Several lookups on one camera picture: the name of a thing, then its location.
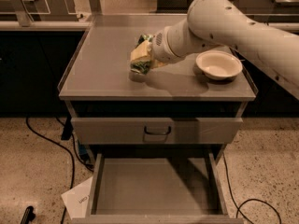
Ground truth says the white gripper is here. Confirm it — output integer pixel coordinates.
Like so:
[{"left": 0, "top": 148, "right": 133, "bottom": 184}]
[{"left": 130, "top": 26, "right": 182, "bottom": 69}]

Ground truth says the green soda can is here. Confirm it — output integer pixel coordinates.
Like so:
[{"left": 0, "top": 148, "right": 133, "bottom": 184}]
[{"left": 130, "top": 35, "right": 153, "bottom": 75}]

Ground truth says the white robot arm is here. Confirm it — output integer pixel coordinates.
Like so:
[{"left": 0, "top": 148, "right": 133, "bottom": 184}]
[{"left": 130, "top": 0, "right": 299, "bottom": 98}]

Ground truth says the grey drawer cabinet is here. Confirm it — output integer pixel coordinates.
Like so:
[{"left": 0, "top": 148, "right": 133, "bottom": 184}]
[{"left": 57, "top": 13, "right": 259, "bottom": 224}]

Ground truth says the grey top drawer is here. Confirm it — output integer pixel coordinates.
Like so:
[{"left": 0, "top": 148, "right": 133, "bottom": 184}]
[{"left": 71, "top": 118, "right": 243, "bottom": 145}]

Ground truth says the open grey middle drawer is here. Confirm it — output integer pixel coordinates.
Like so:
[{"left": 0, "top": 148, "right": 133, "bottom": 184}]
[{"left": 72, "top": 150, "right": 244, "bottom": 224}]

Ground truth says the white bowl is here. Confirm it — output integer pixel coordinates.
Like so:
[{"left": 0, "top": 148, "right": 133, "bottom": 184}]
[{"left": 196, "top": 50, "right": 243, "bottom": 80}]

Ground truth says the grey background desk right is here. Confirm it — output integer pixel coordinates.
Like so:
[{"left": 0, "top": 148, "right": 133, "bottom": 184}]
[{"left": 234, "top": 0, "right": 299, "bottom": 23}]

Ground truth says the grey background desk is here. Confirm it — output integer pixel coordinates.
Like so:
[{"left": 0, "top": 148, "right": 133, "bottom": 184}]
[
  {"left": 234, "top": 0, "right": 299, "bottom": 23},
  {"left": 0, "top": 0, "right": 78, "bottom": 21}
]

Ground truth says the grey background desk left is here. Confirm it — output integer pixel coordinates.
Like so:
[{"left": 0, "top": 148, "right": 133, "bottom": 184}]
[{"left": 0, "top": 0, "right": 78, "bottom": 21}]

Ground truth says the white paper sheet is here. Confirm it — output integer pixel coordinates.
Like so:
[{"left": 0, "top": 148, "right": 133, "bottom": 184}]
[{"left": 61, "top": 177, "right": 93, "bottom": 219}]

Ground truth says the black object on floor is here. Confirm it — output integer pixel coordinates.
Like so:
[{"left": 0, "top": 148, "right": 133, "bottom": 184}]
[{"left": 21, "top": 206, "right": 36, "bottom": 224}]

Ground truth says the black drawer handle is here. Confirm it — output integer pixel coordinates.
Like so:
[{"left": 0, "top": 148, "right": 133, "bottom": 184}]
[{"left": 144, "top": 126, "right": 172, "bottom": 135}]

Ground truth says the black cable on left floor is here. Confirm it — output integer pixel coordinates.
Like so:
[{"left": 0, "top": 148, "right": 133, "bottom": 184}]
[{"left": 25, "top": 116, "right": 94, "bottom": 224}]

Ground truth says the black cable on floor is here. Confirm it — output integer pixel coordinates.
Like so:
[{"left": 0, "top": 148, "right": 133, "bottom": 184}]
[
  {"left": 25, "top": 116, "right": 94, "bottom": 224},
  {"left": 221, "top": 152, "right": 283, "bottom": 224}
]

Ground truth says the black cable on right floor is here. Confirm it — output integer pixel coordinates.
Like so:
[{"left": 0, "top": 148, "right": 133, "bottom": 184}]
[{"left": 221, "top": 152, "right": 283, "bottom": 224}]

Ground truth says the white horizontal rail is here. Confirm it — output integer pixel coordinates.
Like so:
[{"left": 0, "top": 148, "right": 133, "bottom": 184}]
[{"left": 0, "top": 21, "right": 299, "bottom": 33}]

